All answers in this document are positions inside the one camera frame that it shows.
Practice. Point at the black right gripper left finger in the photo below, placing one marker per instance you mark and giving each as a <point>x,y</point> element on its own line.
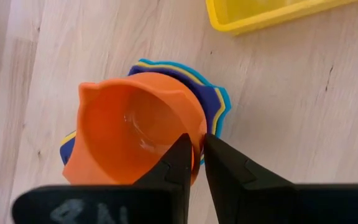
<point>179,168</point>

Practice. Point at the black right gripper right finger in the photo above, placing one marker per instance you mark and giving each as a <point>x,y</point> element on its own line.
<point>238,186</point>

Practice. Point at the orange measuring cup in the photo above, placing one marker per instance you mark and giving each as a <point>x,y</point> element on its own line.
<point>120,130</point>

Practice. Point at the dark navy measuring cup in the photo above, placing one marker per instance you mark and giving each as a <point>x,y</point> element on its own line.
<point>208,99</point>

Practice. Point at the yellow plastic basket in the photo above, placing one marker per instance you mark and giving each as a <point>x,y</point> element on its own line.
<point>259,15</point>

